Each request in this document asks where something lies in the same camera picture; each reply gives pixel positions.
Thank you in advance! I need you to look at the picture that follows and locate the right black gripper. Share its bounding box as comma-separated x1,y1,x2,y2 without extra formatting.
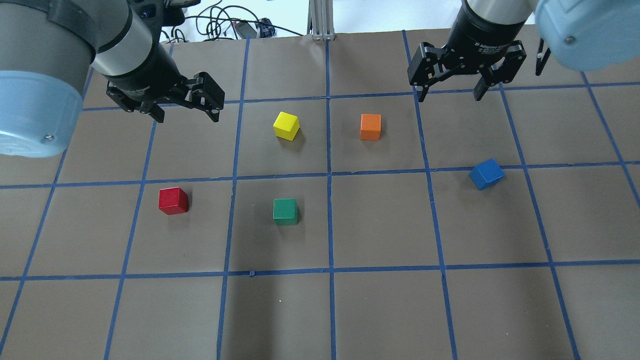
407,9,527,103

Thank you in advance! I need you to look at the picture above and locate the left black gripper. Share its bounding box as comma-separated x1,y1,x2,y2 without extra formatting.
95,43,226,124

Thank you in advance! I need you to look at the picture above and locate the red wooden block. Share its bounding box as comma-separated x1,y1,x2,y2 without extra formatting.
157,186,190,215

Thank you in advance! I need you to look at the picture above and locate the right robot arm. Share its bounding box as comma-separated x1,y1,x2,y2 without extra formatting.
407,0,640,102

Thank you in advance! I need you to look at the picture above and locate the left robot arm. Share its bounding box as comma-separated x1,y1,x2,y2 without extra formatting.
0,0,226,158

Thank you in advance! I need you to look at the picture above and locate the blue wooden block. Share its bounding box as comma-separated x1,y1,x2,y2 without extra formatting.
469,158,505,191

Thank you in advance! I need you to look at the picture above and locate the orange wooden block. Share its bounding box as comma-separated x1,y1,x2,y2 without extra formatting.
359,113,382,141

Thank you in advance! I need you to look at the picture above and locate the yellow wooden block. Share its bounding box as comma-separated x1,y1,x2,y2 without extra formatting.
272,111,300,141

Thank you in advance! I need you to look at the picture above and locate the green wooden block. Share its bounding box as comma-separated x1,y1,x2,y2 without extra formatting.
272,198,298,226

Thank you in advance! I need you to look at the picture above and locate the black cable bundle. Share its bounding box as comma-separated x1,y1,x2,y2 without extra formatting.
160,0,306,45

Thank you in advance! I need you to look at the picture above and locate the aluminium frame post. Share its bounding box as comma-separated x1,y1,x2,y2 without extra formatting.
307,0,336,41

